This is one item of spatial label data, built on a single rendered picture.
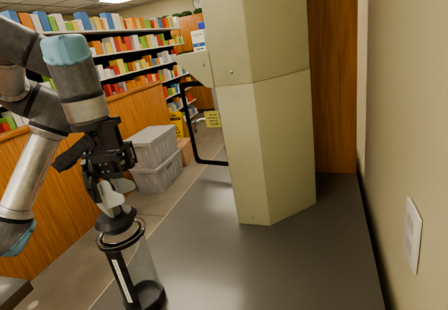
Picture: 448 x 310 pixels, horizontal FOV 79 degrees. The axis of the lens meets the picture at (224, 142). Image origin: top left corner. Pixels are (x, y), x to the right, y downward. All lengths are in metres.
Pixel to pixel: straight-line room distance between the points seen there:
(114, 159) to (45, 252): 2.37
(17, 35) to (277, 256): 0.79
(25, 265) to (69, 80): 2.37
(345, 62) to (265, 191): 0.55
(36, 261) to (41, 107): 2.01
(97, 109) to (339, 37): 0.84
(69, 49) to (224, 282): 0.64
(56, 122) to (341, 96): 0.98
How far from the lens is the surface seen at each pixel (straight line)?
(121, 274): 0.71
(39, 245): 2.84
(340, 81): 1.11
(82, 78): 0.54
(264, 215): 0.92
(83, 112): 0.55
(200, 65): 0.79
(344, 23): 1.09
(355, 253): 0.87
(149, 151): 3.06
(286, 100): 0.82
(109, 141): 0.56
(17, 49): 0.65
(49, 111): 1.00
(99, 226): 0.65
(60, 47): 0.54
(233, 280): 0.80
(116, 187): 0.66
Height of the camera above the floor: 1.53
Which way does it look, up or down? 20 degrees down
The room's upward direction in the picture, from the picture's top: 10 degrees counter-clockwise
